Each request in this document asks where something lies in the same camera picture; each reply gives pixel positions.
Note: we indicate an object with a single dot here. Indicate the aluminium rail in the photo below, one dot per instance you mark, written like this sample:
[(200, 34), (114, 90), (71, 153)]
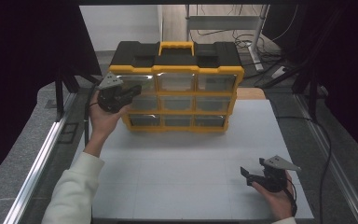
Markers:
[(332, 158), (38, 165)]

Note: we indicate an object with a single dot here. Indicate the yellow and black organizer cabinet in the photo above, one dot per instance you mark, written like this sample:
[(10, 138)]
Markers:
[(174, 56)]

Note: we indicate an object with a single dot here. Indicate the black metal stand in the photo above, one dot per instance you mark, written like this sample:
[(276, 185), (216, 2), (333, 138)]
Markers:
[(59, 96), (312, 93)]

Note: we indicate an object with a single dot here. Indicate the dark floor hatch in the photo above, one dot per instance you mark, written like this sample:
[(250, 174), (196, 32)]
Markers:
[(68, 133)]

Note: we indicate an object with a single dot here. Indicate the clear plastic drawer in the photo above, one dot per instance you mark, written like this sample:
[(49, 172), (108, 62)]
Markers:
[(148, 81)]

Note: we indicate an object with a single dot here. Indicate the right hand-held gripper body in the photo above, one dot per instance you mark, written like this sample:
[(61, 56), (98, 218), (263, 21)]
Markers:
[(275, 182)]

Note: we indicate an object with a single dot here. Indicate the set of clear organizer drawers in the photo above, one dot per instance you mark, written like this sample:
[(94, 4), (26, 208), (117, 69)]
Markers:
[(176, 102)]

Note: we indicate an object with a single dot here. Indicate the dark curtain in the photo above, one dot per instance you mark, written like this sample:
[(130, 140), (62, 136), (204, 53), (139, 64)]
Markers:
[(354, 77), (21, 77)]

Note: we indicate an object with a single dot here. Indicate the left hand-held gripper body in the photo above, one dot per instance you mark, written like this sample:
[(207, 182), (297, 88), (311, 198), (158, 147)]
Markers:
[(110, 98)]

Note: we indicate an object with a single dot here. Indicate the person's left hand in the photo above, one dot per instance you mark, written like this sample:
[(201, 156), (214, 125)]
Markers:
[(102, 123)]

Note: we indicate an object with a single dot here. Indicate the white power strip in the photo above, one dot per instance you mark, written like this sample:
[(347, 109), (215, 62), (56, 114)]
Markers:
[(279, 72)]

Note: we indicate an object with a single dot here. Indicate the grey metal-legged desk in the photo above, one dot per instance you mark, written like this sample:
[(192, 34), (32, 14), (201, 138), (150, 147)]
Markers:
[(220, 22)]

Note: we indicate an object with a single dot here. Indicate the person's right hand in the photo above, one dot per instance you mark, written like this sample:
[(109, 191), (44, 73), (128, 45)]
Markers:
[(279, 203)]

